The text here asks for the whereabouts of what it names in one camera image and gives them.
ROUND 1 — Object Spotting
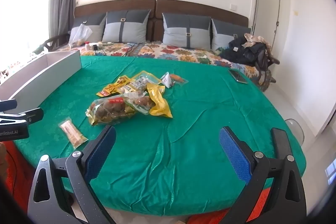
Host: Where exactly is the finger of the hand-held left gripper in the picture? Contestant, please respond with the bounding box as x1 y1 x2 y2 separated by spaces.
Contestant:
0 99 17 111
0 108 44 125

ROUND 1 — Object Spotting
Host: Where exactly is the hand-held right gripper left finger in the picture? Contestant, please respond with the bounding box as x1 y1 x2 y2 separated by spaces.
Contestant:
28 125 117 224

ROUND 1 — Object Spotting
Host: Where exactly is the long white cardboard box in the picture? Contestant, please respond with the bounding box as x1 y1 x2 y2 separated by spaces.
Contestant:
0 50 82 109

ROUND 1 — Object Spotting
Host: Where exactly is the white triangular snack packet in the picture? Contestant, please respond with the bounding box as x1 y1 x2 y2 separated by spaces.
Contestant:
160 72 174 88

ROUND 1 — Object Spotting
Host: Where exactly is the smartphone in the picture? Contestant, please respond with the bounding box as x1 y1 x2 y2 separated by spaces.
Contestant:
228 69 248 84

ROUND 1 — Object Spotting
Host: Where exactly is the small orange snack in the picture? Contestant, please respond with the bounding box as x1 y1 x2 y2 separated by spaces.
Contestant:
169 73 189 86

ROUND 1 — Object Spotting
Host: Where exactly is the grey two-tone pillow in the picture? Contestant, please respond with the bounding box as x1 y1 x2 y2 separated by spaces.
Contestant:
102 9 152 43
211 19 251 51
70 14 107 43
162 13 212 50

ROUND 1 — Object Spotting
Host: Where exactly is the plain yellow snack packet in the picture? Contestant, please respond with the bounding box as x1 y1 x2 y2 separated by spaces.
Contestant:
146 82 173 119

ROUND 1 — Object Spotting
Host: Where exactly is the yellow snack packet with cartoon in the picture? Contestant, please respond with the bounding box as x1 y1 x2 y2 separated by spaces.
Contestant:
96 76 132 98

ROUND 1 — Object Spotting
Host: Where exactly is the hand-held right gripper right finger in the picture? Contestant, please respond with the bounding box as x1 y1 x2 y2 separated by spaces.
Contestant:
219 126 307 224

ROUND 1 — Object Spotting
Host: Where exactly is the white door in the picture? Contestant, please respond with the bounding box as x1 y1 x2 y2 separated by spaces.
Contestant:
256 0 282 62

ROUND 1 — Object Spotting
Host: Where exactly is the clear plastic bag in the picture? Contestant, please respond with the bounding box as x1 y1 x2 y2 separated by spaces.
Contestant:
69 24 93 46

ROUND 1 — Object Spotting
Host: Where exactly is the clear peanut packet yellow border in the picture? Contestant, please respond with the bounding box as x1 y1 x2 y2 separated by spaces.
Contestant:
119 70 162 94

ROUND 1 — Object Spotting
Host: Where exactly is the large packet of brown balls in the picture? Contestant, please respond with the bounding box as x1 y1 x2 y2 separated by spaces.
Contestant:
86 97 137 127

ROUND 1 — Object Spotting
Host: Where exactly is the small packet of brown nuts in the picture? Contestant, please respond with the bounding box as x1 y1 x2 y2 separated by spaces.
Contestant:
123 91 158 115

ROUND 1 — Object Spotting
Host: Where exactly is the brown headboard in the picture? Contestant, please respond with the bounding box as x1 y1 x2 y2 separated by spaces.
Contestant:
74 0 249 42

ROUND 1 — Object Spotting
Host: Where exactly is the green tablecloth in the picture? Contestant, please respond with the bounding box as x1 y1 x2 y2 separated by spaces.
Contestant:
13 55 306 216

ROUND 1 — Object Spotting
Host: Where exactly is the biscuit bar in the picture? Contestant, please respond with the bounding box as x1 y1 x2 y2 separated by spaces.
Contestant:
58 120 89 149

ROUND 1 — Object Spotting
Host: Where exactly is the black bag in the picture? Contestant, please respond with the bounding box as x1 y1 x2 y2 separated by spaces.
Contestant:
219 38 267 67

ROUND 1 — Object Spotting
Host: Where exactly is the black cable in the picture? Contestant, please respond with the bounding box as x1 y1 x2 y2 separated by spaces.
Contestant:
100 42 155 57

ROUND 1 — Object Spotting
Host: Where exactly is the beige crumpled cloth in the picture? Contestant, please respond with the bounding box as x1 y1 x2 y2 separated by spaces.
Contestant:
241 33 272 49

